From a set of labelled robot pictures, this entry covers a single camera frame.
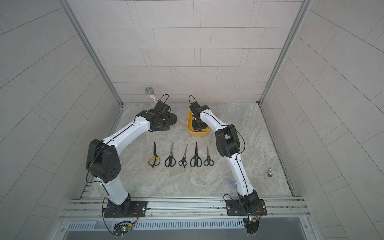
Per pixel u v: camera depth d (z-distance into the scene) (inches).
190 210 28.0
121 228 25.8
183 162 34.1
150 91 33.3
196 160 34.1
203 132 38.4
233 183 30.6
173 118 42.4
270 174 31.8
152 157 35.0
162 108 27.3
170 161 34.1
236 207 27.9
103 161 18.0
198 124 34.8
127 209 25.2
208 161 34.1
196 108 32.3
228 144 24.4
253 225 26.9
